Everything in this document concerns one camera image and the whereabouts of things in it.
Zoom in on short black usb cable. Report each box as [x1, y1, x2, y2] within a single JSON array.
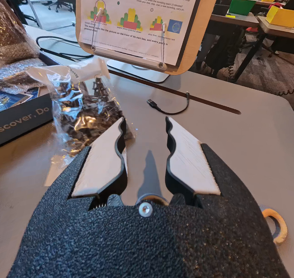
[[147, 91, 190, 116]]

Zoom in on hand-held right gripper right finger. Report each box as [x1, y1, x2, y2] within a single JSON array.
[[165, 116, 221, 203]]

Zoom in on large yellow bin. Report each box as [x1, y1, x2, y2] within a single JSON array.
[[265, 5, 294, 28]]

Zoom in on white stand base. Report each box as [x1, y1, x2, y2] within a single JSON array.
[[107, 58, 170, 83]]

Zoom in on background grey desk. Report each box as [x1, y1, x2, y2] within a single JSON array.
[[257, 16, 294, 40], [210, 12, 260, 28]]

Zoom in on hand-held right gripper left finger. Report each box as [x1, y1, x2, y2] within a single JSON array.
[[71, 117, 128, 202]]

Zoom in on instruction sheet on stand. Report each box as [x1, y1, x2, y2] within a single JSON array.
[[75, 0, 222, 76]]

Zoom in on clear bag of grey pieces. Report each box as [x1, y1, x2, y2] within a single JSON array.
[[26, 57, 136, 166]]

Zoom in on long black cable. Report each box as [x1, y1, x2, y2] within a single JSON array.
[[36, 36, 95, 62]]

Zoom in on bubble wrap packet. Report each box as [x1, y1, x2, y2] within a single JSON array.
[[0, 0, 47, 95]]

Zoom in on printed instruction sheet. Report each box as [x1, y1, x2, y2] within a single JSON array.
[[79, 0, 202, 66]]

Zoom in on blue robot kit box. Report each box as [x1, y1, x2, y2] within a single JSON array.
[[0, 85, 54, 145]]

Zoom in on green plastic bin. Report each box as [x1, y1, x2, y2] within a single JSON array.
[[228, 0, 257, 16]]

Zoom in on black backpack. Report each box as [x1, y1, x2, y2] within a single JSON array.
[[204, 29, 244, 72]]

